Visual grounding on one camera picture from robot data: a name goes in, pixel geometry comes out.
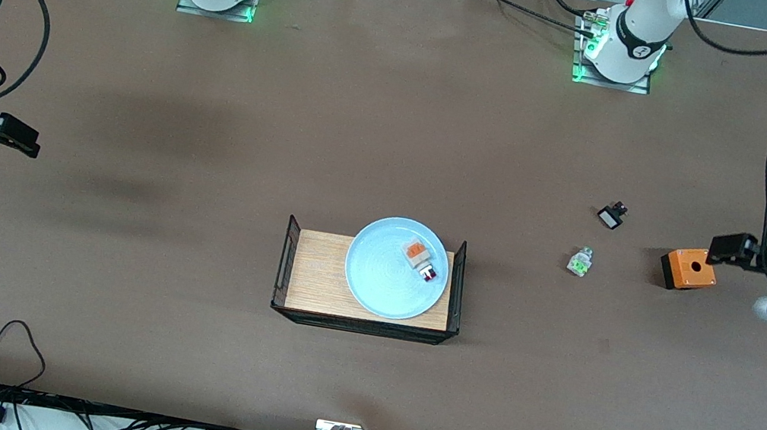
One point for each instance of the red push button switch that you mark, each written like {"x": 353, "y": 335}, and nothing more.
{"x": 421, "y": 259}

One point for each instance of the light blue round plate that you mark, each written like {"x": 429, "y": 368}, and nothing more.
{"x": 378, "y": 276}

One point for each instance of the wooden tray with black mesh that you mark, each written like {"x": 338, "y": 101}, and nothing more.
{"x": 316, "y": 274}

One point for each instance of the orange button enclosure box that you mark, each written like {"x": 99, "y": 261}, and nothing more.
{"x": 690, "y": 268}

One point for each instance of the small black switch part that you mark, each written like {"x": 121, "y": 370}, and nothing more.
{"x": 612, "y": 216}

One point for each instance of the green push button switch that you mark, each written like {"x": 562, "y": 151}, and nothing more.
{"x": 580, "y": 262}

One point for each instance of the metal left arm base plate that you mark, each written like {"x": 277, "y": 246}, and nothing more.
{"x": 579, "y": 73}

